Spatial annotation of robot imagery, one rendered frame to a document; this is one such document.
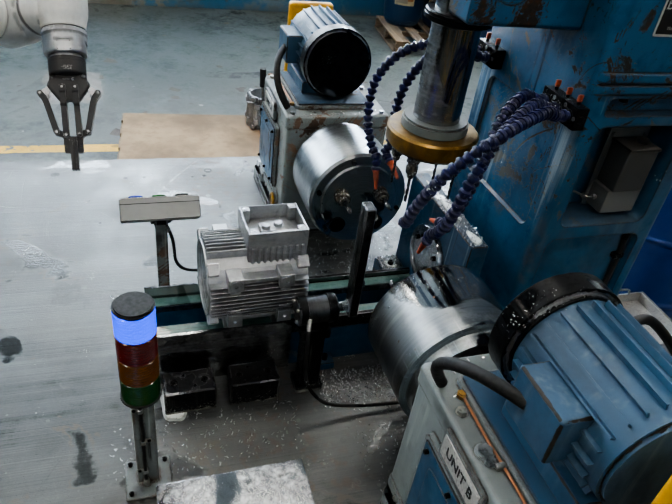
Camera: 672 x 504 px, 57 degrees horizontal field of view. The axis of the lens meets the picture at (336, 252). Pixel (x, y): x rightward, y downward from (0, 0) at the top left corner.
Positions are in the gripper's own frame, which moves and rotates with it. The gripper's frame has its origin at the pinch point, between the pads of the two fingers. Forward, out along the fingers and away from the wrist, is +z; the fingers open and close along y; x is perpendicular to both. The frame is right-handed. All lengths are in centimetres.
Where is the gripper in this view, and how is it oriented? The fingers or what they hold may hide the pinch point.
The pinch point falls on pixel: (74, 153)
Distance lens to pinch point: 146.3
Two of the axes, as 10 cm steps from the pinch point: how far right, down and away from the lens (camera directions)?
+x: -3.1, 0.0, 9.5
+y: 9.5, -0.8, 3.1
